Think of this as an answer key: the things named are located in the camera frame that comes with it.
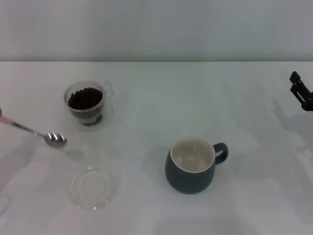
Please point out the dark mug with white interior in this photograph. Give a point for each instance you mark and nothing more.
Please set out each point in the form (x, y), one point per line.
(185, 181)

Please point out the empty clear glass saucer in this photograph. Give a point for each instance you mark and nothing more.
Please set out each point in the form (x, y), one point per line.
(80, 195)

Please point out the clear glass cup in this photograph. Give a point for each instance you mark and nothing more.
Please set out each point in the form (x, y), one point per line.
(84, 115)

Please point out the clear glass saucer with beans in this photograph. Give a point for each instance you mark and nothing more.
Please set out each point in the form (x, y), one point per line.
(109, 117)

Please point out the coffee bean pile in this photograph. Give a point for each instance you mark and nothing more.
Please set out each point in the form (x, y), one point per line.
(84, 98)

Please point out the loose coffee beans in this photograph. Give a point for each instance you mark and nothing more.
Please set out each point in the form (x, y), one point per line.
(94, 121)

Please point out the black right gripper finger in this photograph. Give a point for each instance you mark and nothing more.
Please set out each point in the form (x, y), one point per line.
(304, 96)

